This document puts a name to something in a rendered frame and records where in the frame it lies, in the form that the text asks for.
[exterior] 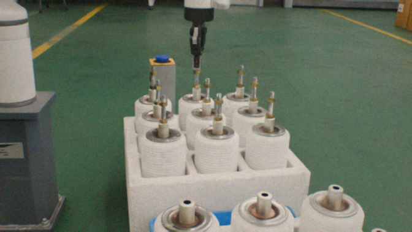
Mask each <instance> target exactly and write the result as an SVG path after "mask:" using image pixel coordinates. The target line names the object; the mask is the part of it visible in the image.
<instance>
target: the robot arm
mask: <svg viewBox="0 0 412 232"><path fill-rule="evenodd" d="M229 6H230V0H185V12H184V18H185V20H188V21H192V23H193V24H192V27H191V28H190V29H189V34H190V37H189V42H190V47H191V54H192V56H193V70H201V68H202V54H203V52H204V51H203V49H204V44H205V34H206V33H207V28H205V21H212V20H213V19H214V8H216V9H219V10H227V9H228V8H229ZM36 100H37V99H36V86H35V80H34V68H33V62H32V51H31V40H30V33H29V22H28V13H27V10H26V9H25V8H23V7H22V6H20V5H18V4H17V3H16V2H15V1H14V0H0V108H16V107H23V106H27V105H30V104H31V103H34V102H35V101H36Z"/></svg>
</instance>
